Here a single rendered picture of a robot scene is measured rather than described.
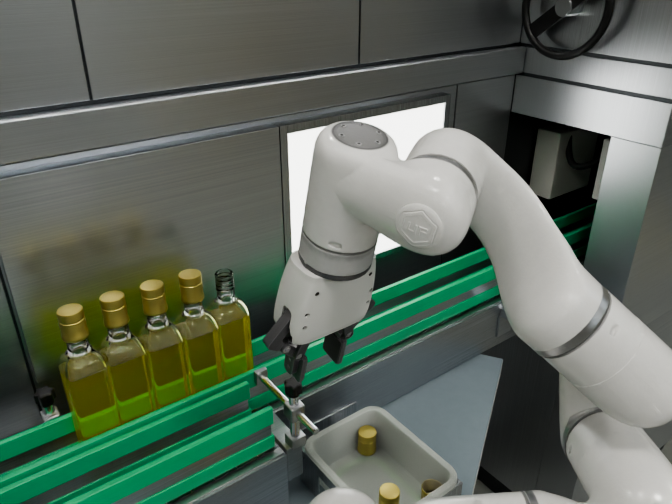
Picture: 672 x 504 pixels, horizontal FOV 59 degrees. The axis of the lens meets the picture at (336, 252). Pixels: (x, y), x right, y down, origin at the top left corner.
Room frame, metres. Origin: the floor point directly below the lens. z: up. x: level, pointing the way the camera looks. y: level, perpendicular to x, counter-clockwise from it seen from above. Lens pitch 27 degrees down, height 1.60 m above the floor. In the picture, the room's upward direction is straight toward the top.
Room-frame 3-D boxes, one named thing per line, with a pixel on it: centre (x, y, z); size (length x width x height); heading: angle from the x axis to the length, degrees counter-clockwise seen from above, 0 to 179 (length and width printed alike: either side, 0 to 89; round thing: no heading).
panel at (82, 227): (1.03, 0.12, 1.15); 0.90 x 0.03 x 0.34; 127
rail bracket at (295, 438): (0.74, 0.08, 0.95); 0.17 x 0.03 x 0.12; 37
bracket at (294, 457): (0.75, 0.09, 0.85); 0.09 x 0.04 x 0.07; 37
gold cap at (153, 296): (0.75, 0.27, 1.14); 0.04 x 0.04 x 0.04
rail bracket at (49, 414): (0.72, 0.45, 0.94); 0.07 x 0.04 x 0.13; 37
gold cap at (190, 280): (0.79, 0.22, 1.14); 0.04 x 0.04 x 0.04
